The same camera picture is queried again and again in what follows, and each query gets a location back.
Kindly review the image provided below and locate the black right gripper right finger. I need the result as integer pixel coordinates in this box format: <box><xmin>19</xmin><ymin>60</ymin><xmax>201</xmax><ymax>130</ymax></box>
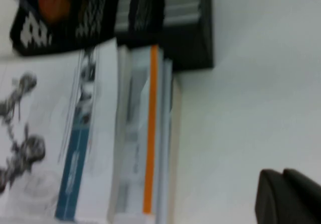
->
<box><xmin>283</xmin><ymin>168</ymin><xmax>321</xmax><ymax>204</ymax></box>

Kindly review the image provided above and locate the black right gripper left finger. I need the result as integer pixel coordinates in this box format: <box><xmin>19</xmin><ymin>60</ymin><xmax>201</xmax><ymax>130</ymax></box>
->
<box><xmin>254</xmin><ymin>169</ymin><xmax>321</xmax><ymax>224</ymax></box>

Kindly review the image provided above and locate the white car suspension book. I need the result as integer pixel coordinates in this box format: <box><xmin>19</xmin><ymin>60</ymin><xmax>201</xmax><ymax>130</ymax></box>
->
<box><xmin>0</xmin><ymin>39</ymin><xmax>119</xmax><ymax>222</ymax></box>

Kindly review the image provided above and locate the orange-bordered ROS2 programming book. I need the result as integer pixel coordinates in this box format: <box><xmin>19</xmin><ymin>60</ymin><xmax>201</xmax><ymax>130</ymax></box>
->
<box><xmin>107</xmin><ymin>44</ymin><xmax>182</xmax><ymax>224</ymax></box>

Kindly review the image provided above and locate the black plastic book stand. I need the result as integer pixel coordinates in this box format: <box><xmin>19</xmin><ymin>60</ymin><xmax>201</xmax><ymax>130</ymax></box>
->
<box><xmin>10</xmin><ymin>0</ymin><xmax>214</xmax><ymax>70</ymax></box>

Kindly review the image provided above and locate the dark-spined mobile robot book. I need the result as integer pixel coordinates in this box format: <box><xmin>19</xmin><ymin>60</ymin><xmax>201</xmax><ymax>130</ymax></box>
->
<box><xmin>15</xmin><ymin>0</ymin><xmax>76</xmax><ymax>51</ymax></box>

